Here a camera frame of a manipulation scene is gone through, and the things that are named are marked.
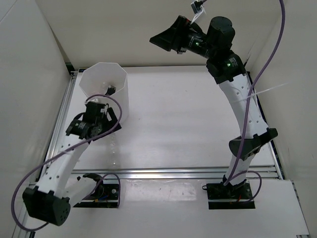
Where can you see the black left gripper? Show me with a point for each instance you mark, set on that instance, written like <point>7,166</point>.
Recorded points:
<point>111,123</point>

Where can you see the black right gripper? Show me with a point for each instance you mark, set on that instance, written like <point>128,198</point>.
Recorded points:
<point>175,37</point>

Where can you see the clear unlabeled plastic bottle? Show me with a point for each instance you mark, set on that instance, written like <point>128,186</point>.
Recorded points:
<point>113,152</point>

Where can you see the black label plastic bottle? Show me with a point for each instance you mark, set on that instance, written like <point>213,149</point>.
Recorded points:
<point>110,90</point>

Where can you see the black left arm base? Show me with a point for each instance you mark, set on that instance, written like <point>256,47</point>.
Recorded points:
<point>104,195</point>

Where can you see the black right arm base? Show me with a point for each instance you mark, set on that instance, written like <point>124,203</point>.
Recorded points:
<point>223,198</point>

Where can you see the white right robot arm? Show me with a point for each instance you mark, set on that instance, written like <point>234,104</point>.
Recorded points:
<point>230,75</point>

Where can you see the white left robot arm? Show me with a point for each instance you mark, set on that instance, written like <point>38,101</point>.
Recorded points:
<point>51,199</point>

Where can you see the white octagonal bin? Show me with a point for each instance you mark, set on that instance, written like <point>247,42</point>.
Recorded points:
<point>96,79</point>

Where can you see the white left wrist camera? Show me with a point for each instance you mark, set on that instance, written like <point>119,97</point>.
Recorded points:
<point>96,100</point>

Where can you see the aluminium frame rail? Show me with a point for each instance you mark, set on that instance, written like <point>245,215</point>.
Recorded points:
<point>174,140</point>

